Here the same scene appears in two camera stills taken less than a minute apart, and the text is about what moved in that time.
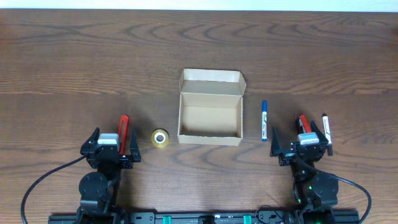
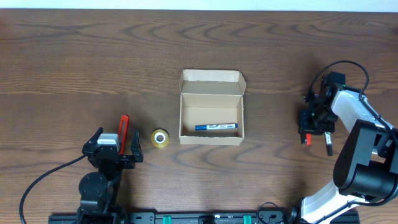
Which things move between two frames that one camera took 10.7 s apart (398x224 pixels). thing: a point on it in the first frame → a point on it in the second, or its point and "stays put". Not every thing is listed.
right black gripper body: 303,152 → 316,127
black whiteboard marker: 329,146 stays put
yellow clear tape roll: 160,137 stays put
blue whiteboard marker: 264,121 → 220,126
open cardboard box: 211,107 stays put
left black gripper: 110,155 stays put
